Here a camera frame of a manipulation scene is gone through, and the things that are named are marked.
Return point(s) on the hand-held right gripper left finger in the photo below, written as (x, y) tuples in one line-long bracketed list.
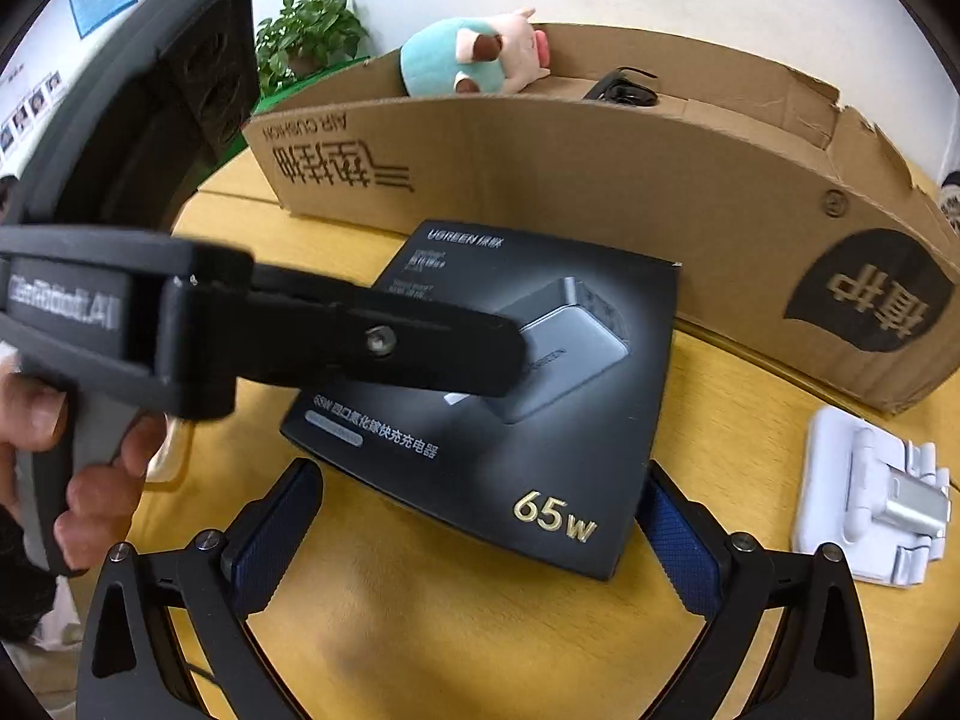
[(274, 532)]

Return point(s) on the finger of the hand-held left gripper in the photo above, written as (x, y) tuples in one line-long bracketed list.
[(390, 341)]

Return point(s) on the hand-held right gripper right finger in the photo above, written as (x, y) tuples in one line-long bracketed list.
[(679, 540)]

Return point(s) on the black charger box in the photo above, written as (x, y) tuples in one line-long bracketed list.
[(570, 360)]

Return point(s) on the brown cardboard box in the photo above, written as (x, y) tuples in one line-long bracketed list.
[(637, 187)]

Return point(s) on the person's left hand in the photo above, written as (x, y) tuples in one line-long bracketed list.
[(97, 495)]

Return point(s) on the white phone stand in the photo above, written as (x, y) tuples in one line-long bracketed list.
[(832, 480)]

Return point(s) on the green foam board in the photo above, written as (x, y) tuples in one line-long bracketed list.
[(334, 71)]

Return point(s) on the large green potted plant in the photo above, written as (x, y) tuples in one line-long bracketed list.
[(307, 30)]

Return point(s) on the teal and pink plush pig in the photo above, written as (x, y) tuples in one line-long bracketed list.
[(435, 52)]

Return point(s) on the row of wall photos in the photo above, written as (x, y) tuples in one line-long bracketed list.
[(30, 112)]

